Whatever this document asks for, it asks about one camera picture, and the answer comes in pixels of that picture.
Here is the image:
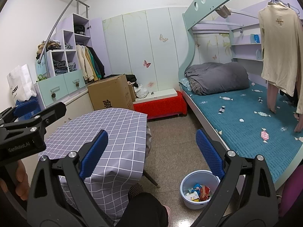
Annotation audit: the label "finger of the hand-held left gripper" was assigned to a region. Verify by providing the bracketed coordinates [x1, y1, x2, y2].
[0, 102, 67, 133]
[0, 104, 42, 123]

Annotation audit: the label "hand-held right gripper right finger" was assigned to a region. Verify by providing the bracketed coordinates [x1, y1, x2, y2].
[192, 129, 279, 227]

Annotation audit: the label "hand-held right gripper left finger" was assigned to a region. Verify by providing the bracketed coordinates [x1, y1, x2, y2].
[27, 130, 109, 227]

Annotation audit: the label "white plastic bin with trash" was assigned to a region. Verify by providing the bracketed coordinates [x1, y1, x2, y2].
[180, 170, 221, 210]

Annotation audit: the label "person's left hand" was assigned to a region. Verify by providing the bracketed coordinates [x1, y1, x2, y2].
[0, 160, 30, 201]

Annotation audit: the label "blue bag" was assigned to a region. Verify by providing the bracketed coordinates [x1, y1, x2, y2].
[15, 97, 39, 106]

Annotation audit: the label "mint green drawer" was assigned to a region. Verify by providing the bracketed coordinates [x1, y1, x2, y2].
[37, 76, 68, 107]
[64, 72, 87, 94]

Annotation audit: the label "beige low cabinet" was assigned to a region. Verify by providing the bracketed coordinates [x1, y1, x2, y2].
[58, 90, 95, 126]

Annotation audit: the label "table with grey checked cloth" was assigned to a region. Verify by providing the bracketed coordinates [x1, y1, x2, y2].
[38, 109, 160, 220]

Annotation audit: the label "white shopping bag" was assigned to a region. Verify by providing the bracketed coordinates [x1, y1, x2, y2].
[7, 64, 37, 102]

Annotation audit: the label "bed with teal sheet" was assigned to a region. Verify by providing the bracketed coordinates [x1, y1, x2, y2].
[182, 80, 303, 188]

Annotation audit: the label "white yellow carton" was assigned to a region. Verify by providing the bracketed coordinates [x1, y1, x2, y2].
[186, 190, 200, 201]

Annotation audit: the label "folded grey clothes pile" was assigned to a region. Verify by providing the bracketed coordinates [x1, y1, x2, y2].
[53, 60, 68, 75]

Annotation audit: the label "large cardboard box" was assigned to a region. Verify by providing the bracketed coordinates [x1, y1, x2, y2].
[87, 74, 135, 112]

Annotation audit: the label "cream hanging jacket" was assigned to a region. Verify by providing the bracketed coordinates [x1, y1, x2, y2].
[76, 45, 90, 81]

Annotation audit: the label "yellow hanging garment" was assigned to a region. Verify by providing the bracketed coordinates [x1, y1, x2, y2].
[86, 47, 95, 81]

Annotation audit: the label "green hanging garment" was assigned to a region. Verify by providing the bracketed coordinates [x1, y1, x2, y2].
[91, 48, 99, 79]

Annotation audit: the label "brown folded clothes pile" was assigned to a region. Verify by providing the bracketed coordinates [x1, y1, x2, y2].
[35, 40, 62, 60]

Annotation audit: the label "black hanging jacket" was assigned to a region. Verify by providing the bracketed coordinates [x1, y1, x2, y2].
[93, 47, 106, 79]

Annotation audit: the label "red covered low bench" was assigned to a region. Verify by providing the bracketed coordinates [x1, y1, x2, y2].
[133, 88, 188, 120]

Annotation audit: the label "small cardboard box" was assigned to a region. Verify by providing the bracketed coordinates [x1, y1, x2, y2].
[128, 84, 137, 102]

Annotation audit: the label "person's black trouser leg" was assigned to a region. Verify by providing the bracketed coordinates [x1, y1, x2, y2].
[116, 184, 170, 227]

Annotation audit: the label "blue checked pillow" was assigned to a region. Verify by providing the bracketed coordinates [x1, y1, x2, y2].
[179, 78, 194, 92]

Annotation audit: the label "white plastic bag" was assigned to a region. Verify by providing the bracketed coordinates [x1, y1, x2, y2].
[134, 84, 150, 99]

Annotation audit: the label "grey duvet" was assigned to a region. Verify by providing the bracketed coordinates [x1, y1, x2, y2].
[185, 63, 250, 96]

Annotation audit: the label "white cubby shelf unit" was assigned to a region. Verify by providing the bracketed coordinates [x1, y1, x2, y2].
[46, 13, 105, 79]

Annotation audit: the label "black clothes pile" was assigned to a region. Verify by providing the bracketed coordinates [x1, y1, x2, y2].
[125, 74, 138, 89]

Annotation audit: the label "pink hanging pants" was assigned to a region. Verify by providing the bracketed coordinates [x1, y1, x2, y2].
[267, 77, 303, 133]

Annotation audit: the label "purple cloth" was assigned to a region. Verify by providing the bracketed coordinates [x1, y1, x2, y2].
[278, 169, 303, 218]

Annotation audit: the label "black hanging garment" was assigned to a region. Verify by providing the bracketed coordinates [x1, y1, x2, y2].
[279, 89, 299, 106]

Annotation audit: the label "grey metal handrail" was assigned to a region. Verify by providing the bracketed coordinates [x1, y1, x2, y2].
[38, 0, 90, 68]

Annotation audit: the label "beige hanging sweater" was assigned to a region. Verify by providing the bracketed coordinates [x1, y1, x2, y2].
[258, 1, 303, 114]

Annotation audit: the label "brown cloth bundle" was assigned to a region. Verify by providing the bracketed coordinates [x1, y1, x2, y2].
[216, 5, 232, 18]

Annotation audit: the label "lavender wall shelf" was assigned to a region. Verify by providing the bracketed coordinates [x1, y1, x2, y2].
[231, 33, 264, 62]

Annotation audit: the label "metal clothes rail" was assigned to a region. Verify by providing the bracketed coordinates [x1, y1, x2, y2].
[214, 5, 260, 20]

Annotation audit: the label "mint bunk bed frame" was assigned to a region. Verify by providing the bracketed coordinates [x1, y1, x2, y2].
[179, 0, 303, 192]

